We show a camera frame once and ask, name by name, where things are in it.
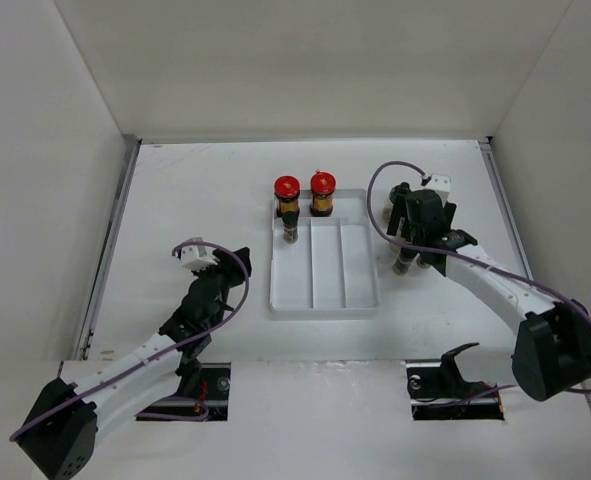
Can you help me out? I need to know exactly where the white compartment organizer tray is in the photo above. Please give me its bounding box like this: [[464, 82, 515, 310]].
[[269, 189, 380, 320]]

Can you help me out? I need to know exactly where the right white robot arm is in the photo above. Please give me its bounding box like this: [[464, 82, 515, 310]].
[[387, 182, 591, 401]]

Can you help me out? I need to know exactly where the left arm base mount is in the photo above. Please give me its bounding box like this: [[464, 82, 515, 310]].
[[136, 363, 232, 422]]

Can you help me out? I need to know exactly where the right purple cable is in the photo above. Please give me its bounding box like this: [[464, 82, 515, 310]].
[[366, 160, 591, 394]]

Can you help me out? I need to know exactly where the black-capped beige bottle rear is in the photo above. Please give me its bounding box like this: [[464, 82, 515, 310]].
[[382, 182, 411, 222]]

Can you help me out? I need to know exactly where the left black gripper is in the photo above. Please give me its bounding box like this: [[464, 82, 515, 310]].
[[190, 247, 249, 329]]

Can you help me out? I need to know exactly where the small black-capped jar centre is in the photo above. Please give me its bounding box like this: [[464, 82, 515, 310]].
[[392, 248, 416, 276]]

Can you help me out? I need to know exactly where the small black-capped pepper jar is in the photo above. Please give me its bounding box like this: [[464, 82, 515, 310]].
[[416, 257, 430, 269]]

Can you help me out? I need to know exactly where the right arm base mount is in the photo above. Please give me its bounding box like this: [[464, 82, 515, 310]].
[[405, 342, 504, 421]]

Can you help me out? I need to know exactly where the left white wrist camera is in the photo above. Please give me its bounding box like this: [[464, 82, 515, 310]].
[[171, 237, 218, 271]]

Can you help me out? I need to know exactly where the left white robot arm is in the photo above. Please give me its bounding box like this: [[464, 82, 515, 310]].
[[9, 238, 252, 479]]

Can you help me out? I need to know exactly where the small black-capped spice jar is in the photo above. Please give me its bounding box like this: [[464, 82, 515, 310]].
[[282, 211, 299, 244]]

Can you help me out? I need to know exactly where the red-capped amber sauce jar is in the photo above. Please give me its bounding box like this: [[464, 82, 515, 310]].
[[274, 175, 301, 218]]

